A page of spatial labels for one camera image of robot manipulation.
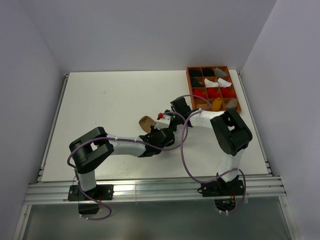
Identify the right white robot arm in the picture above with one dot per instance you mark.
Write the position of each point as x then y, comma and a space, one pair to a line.
232, 134

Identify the brown sock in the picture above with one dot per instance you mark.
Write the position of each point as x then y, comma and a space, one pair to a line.
147, 123

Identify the white rolled sock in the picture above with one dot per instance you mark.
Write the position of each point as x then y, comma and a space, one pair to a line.
211, 84
223, 83

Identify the red rolled sock right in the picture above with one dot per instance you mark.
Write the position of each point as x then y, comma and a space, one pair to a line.
226, 93

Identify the orange compartment organizer box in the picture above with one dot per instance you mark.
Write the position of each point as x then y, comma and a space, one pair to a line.
206, 103

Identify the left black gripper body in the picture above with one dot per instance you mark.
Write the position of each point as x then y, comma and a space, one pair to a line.
153, 131

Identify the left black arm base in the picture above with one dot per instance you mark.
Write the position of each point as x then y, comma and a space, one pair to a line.
90, 203

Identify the grey rolled sock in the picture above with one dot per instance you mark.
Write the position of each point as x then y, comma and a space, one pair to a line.
220, 73

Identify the black rolled sock back-left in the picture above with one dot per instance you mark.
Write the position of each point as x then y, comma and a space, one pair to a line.
193, 73

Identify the aluminium frame rail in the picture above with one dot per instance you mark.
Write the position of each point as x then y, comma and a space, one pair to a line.
166, 189

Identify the black rolled sock back-middle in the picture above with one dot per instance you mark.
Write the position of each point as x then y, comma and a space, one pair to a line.
208, 72

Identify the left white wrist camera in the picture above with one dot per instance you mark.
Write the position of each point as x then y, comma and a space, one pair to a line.
163, 121

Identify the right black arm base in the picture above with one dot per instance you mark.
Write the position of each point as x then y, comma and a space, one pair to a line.
220, 188

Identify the white rolled sock right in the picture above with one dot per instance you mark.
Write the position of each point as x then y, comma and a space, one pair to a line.
223, 83

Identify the tan sock with red cuff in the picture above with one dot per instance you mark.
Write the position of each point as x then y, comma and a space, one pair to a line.
231, 104

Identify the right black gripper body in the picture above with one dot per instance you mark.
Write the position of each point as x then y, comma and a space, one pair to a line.
175, 120

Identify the white rolled sock middle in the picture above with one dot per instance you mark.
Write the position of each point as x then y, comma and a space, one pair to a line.
211, 84

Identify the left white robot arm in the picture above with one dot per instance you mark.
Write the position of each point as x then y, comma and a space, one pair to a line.
90, 150

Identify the red rolled sock left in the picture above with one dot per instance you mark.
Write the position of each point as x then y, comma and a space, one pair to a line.
199, 94

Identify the black rolled sock middle-left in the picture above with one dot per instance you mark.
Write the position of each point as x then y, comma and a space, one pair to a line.
195, 83

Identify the red rolled sock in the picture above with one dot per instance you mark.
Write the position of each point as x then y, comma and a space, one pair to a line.
212, 93
226, 93
199, 94

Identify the mustard yellow striped sock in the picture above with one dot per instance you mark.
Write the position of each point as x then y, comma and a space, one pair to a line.
216, 105

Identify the red rolled sock middle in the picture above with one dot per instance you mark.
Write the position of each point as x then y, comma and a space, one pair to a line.
212, 93

